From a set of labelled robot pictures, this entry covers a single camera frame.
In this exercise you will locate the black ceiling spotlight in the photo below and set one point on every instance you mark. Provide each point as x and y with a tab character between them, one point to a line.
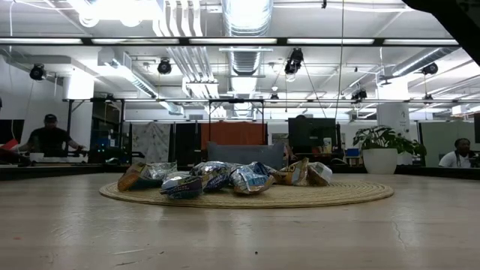
164	66
359	95
37	72
430	69
293	62

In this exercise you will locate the black background rig frame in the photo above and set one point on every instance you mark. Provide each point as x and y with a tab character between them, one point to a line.
69	123
236	101

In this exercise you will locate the green plant in white pot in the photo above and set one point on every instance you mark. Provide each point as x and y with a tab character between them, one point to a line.
380	159

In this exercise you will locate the silver ventilation duct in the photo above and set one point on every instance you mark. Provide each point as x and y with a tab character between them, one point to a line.
245	22

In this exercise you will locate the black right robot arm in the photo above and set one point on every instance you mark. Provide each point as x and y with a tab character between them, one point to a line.
461	15

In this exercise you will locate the yellow granola bar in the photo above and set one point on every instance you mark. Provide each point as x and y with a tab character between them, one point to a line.
294	174

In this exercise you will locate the blue box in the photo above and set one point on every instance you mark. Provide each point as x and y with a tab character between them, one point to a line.
352	152

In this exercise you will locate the dark grey plastic bin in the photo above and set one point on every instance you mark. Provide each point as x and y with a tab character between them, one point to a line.
243	155

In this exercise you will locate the orange partition panel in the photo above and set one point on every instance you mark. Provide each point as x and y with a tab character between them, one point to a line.
232	133

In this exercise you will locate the blue white granola bar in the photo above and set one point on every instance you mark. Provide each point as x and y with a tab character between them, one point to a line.
251	182

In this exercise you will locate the white building column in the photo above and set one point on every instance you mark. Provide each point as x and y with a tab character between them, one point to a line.
393	108

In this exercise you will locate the person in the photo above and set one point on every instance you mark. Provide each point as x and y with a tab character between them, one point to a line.
48	140
455	159

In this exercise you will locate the grey patterned cloth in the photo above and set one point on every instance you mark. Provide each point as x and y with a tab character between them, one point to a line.
150	144

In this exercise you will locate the dark blue granola bar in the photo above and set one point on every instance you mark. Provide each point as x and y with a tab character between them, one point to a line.
182	187

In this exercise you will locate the black aluminium rig frame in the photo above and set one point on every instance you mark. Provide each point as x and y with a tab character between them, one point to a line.
56	173

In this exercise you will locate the silver blue granola bar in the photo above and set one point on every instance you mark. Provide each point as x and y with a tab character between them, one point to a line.
212	174
262	168

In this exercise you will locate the white wipes canister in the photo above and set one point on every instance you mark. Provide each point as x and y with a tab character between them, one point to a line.
327	145

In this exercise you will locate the orange-blue chip bag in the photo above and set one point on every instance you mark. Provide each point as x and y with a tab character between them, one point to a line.
135	180

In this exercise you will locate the pale green partition panel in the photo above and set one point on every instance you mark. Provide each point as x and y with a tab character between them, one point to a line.
438	138

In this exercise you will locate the black monitor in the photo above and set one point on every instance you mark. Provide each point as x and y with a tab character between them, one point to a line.
311	131

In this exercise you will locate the white brown granola bar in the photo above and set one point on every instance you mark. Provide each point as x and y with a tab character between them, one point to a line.
320	174

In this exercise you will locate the round woven straw placemat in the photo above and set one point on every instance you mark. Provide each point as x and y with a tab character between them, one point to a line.
337	193

